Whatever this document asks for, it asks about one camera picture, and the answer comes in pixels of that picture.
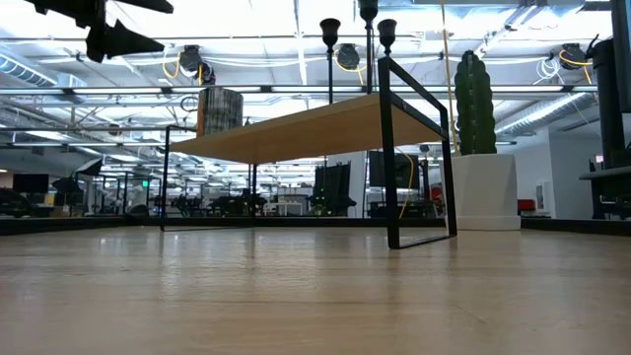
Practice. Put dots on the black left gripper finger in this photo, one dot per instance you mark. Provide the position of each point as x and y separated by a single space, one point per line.
153 6
123 44

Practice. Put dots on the medium black candlestick holder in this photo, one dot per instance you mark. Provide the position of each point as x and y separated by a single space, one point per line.
329 32

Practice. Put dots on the tall black candlestick holder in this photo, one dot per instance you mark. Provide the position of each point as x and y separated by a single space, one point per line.
368 49

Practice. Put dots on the short black candlestick holder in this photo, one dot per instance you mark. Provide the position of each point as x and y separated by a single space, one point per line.
388 30

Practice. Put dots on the long ceiling light strip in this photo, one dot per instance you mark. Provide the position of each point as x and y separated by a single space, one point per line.
123 90

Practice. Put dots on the black studio softbox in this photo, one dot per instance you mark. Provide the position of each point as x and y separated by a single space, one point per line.
90 167

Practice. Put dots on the black studio lamp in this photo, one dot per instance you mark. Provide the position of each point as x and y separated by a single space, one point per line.
66 185

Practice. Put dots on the black monitor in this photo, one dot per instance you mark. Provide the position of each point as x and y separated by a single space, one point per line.
29 183
409 170

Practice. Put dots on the row of black equipment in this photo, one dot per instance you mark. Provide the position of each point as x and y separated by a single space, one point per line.
231 204

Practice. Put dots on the black background machine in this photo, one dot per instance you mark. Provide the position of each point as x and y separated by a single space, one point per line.
12 204

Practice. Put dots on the white background table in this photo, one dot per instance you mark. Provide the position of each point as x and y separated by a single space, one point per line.
283 204

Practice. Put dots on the black standing panels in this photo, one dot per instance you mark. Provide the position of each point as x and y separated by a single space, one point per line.
332 187

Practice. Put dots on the tall green cactus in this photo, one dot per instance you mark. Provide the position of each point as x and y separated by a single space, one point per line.
475 103

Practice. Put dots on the white plant pot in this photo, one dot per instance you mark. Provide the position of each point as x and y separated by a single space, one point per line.
485 192

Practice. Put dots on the red box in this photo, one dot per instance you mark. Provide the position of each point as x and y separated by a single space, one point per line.
526 205

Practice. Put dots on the black vertical column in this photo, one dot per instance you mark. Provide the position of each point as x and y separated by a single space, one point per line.
609 98

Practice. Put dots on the grey platform with legs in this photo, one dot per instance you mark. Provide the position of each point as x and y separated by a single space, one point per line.
606 173

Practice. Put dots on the silver ceiling air duct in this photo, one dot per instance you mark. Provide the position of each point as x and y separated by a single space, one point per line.
24 71
552 111

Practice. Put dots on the black table edge rail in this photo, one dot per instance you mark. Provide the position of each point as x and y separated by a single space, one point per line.
74 224

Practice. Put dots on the wooden shelf with black frame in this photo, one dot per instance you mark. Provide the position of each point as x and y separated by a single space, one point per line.
305 133

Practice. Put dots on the white wall frame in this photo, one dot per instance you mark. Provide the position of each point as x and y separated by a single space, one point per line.
540 197

